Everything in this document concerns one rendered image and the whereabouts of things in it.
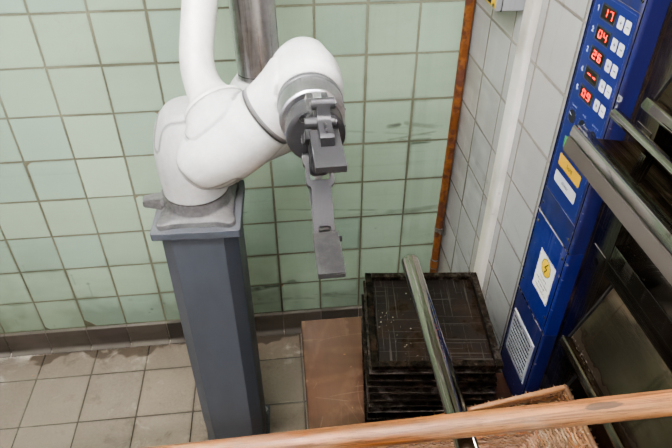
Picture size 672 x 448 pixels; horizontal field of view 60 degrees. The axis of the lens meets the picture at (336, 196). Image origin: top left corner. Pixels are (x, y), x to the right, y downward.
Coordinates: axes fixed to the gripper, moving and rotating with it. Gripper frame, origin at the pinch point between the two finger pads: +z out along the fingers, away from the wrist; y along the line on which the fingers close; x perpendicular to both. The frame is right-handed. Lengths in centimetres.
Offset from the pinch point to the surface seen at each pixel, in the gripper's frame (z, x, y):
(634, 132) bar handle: -16.6, -42.7, 2.3
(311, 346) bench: -58, 0, 90
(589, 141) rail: -19.6, -38.6, 5.1
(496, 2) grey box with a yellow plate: -80, -46, 5
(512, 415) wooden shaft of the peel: 7.3, -21.4, 26.8
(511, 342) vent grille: -44, -50, 78
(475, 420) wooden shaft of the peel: 6.9, -17.0, 27.8
